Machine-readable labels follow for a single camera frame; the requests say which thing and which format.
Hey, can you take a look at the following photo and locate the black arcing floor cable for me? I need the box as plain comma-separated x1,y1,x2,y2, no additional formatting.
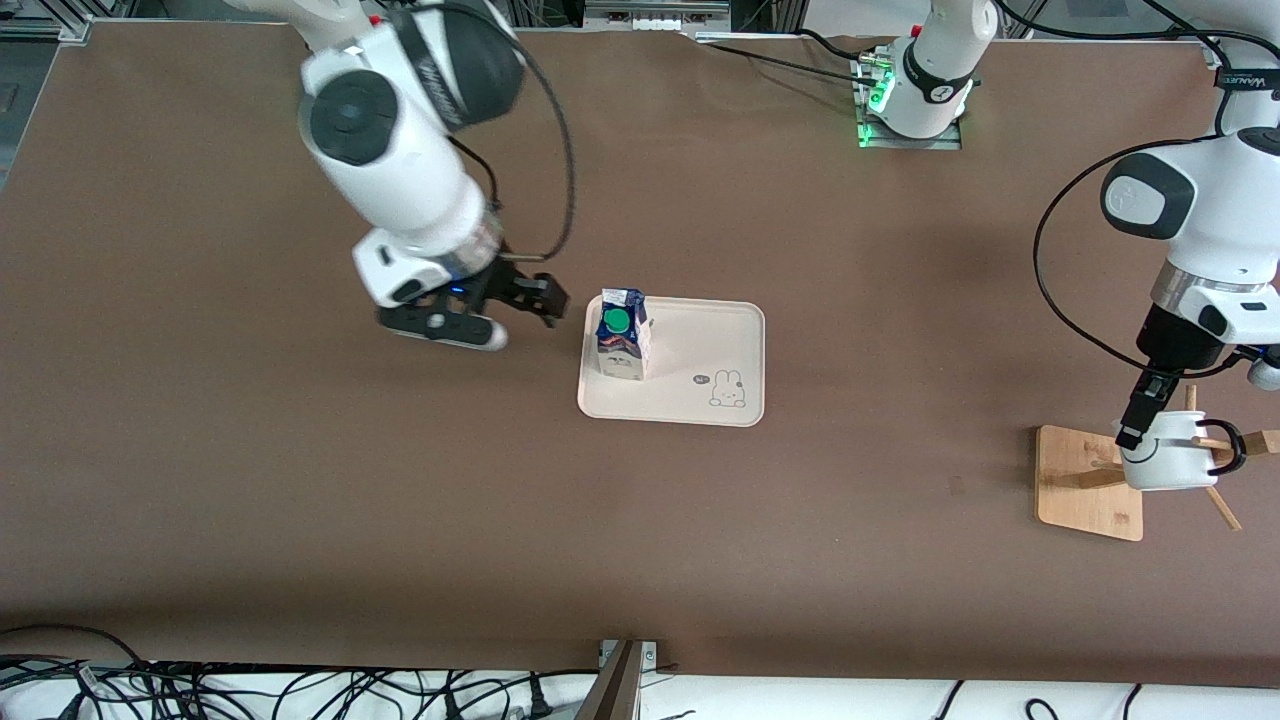
0,625,151,681

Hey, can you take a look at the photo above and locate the wooden cup stand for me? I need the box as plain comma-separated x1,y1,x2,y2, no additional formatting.
1035,385,1280,543

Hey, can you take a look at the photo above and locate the blue white milk carton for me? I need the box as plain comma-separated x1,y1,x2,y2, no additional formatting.
596,288,654,383

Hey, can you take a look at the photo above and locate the cream rabbit print tray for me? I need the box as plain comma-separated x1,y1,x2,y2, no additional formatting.
577,293,767,429

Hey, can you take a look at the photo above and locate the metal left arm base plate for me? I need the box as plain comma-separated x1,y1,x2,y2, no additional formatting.
852,55,964,151

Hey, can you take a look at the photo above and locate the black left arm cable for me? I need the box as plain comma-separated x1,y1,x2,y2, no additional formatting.
1033,140,1246,379

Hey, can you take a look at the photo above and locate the white smiley face cup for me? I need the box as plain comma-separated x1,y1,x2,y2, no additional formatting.
1115,410,1248,492

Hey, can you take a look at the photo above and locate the long black right arm cable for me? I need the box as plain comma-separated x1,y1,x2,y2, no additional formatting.
440,0,578,263

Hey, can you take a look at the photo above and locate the black base cable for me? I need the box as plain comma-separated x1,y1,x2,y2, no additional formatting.
690,35,881,86
795,27,889,63

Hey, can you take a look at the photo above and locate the aluminium profile bar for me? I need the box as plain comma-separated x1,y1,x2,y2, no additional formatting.
575,640,646,720

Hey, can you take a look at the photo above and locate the silver metal bracket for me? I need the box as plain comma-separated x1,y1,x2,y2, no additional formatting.
598,640,661,673

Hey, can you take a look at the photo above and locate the short black right arm cable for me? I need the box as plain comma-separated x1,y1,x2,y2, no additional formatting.
450,135,501,216

